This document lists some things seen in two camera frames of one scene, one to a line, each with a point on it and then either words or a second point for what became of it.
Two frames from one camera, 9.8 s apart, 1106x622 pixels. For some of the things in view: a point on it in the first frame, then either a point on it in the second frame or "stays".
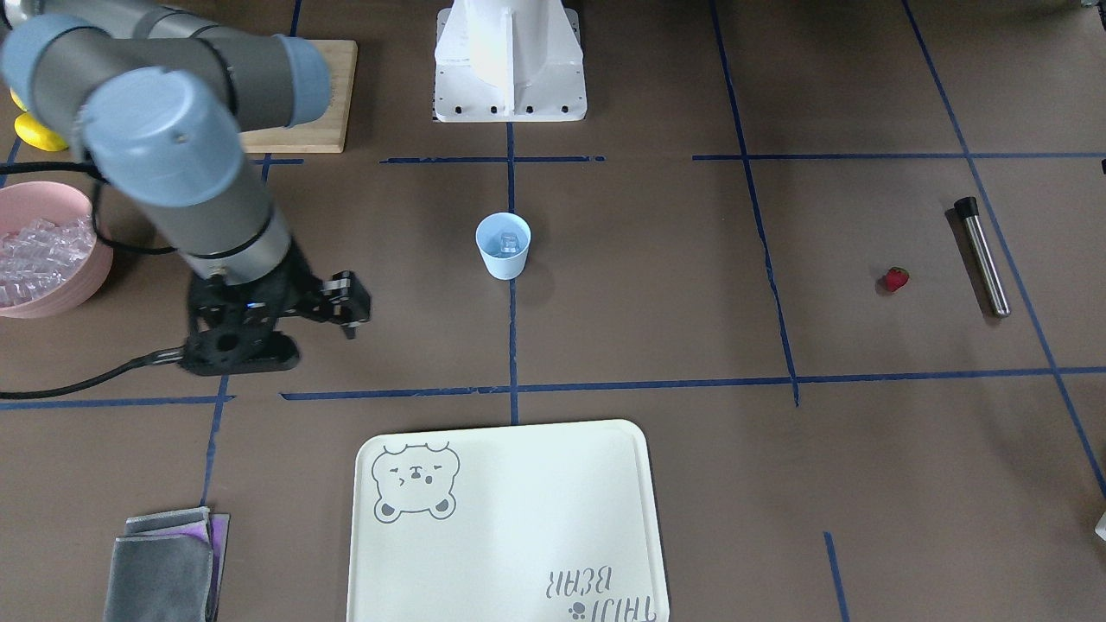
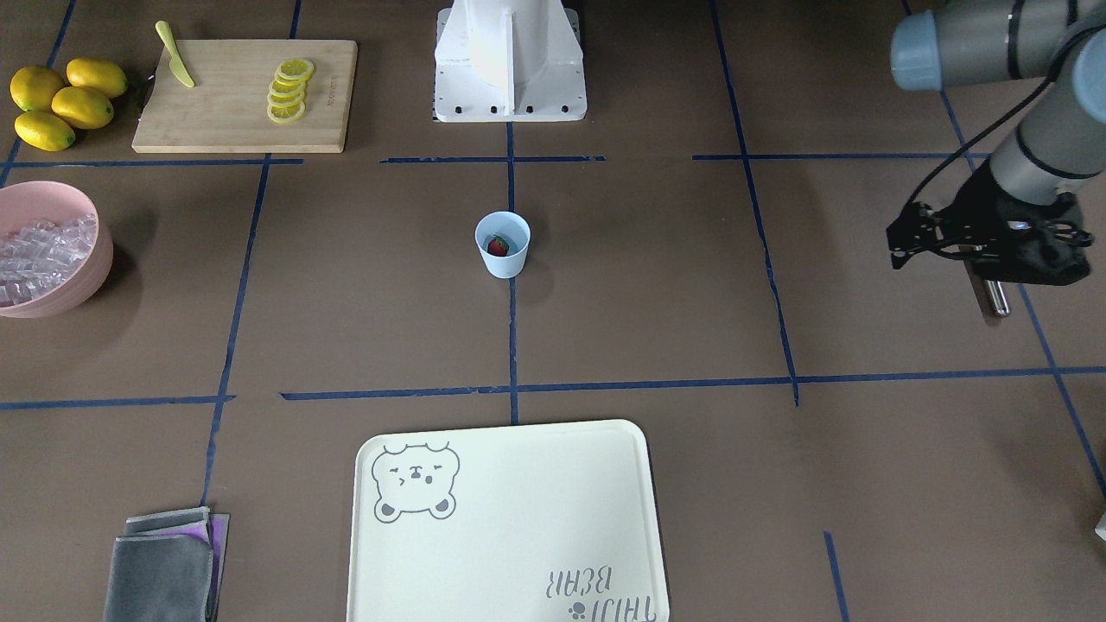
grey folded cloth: (167, 568) stays
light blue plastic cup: (505, 239) stays
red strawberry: (896, 277) to (498, 246)
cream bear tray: (535, 523) stays
